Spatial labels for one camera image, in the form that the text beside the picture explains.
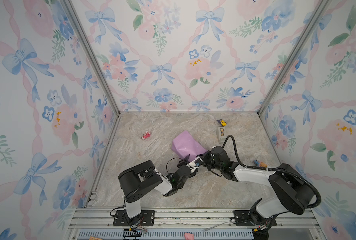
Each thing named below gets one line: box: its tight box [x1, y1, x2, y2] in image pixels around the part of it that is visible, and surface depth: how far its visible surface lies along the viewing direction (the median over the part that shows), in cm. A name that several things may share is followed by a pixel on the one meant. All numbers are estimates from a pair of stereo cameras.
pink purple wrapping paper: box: [171, 130, 207, 161], surface depth 94 cm
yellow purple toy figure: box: [216, 119, 227, 127], surface depth 113 cm
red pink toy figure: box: [141, 131, 152, 140], surface depth 105 cm
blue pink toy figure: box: [253, 159, 268, 168], surface depth 92 cm
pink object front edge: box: [184, 232, 195, 240], surface depth 69 cm
